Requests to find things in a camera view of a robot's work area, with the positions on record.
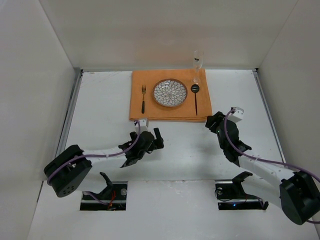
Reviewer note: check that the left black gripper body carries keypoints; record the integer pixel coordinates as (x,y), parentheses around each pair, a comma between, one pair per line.
(155,139)

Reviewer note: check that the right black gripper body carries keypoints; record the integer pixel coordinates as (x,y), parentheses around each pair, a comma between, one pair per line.
(215,121)

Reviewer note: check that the black spoon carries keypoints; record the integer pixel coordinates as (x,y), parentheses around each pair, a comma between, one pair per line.
(195,89)

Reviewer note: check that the orange cloth napkin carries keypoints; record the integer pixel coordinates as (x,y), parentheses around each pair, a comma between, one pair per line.
(184,112)

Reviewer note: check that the floral patterned ceramic plate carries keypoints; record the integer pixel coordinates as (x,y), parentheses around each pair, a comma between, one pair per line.
(169,93)

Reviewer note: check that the gold fork dark handle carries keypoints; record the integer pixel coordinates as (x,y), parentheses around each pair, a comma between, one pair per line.
(143,90)

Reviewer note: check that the clear wine glass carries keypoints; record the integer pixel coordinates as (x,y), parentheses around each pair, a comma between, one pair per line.
(198,56)

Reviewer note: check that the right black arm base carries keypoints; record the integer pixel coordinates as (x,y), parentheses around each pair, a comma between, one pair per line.
(231,196)

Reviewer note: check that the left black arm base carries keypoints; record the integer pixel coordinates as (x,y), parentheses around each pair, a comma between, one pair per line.
(106,196)

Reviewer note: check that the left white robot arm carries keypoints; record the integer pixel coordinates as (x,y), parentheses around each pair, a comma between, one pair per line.
(85,170)

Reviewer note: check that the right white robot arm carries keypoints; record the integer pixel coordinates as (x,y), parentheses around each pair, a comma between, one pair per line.
(289,187)

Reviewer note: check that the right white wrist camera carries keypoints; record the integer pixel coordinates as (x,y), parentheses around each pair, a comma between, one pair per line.
(236,115)

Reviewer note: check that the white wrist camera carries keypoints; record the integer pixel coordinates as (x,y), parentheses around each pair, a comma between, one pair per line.
(141,125)
(236,115)

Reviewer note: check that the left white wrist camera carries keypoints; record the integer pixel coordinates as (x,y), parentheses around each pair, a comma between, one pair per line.
(141,125)

